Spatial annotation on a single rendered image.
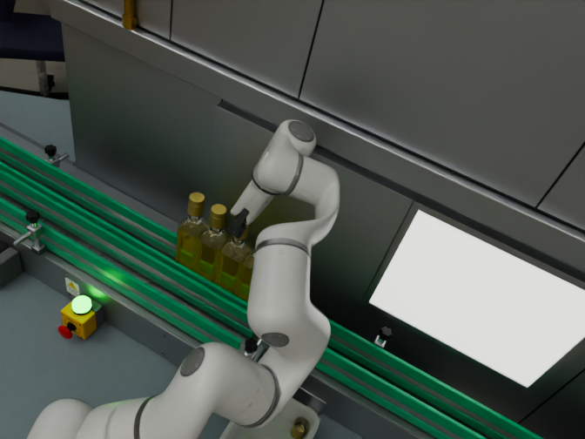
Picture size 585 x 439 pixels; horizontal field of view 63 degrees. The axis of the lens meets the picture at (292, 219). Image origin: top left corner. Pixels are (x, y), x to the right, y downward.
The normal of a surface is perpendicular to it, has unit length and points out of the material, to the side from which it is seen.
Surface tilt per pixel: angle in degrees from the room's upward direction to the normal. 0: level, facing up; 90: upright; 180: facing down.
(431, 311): 90
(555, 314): 90
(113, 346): 0
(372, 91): 90
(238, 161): 90
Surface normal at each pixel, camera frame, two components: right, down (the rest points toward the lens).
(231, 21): -0.44, 0.54
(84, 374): 0.22, -0.72
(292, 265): 0.41, -0.53
